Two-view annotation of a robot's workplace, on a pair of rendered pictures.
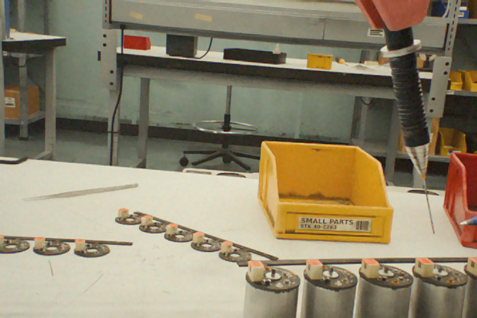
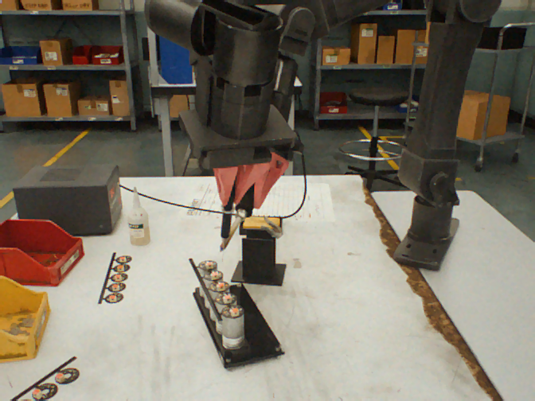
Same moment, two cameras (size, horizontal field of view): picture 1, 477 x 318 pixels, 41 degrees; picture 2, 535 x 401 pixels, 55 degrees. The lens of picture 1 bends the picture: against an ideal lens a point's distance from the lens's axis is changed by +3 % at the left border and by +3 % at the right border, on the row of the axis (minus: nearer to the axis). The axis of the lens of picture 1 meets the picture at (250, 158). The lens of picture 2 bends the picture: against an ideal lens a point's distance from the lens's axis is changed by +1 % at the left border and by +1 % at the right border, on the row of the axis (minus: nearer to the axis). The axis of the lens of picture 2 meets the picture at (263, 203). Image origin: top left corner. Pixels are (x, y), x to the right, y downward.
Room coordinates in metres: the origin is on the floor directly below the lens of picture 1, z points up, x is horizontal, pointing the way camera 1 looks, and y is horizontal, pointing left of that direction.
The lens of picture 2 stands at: (0.26, 0.47, 1.14)
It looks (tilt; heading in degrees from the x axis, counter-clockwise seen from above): 22 degrees down; 267
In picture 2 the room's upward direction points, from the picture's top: straight up
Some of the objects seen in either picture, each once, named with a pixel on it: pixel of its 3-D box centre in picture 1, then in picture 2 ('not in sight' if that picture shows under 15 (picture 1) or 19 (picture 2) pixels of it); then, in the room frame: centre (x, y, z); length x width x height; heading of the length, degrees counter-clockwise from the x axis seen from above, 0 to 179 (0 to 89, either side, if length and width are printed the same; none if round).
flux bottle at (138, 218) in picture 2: not in sight; (137, 215); (0.42, -0.32, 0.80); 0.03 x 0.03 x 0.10
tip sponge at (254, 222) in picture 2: not in sight; (261, 225); (0.22, -0.36, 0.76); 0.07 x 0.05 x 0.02; 174
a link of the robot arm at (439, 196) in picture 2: not in sight; (431, 184); (-0.05, -0.29, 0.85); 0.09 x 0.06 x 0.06; 101
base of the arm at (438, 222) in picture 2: not in sight; (431, 219); (-0.06, -0.30, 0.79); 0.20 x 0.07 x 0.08; 58
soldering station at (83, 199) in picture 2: not in sight; (72, 200); (0.55, -0.40, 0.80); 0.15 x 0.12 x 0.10; 2
